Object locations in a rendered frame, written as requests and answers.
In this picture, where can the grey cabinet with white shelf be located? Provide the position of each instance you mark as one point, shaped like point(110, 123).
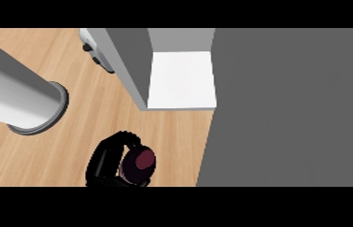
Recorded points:
point(182, 81)

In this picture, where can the white appliance with black knobs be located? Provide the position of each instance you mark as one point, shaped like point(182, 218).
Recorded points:
point(92, 47)

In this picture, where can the dark grey cabinet door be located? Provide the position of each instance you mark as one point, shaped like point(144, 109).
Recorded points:
point(280, 112)

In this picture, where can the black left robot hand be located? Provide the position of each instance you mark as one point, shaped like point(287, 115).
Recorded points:
point(104, 162)

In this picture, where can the dark red wine bottle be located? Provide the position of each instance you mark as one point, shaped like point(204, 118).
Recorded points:
point(144, 161)

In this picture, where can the grey cylindrical appliance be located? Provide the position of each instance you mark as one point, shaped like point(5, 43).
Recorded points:
point(27, 103)

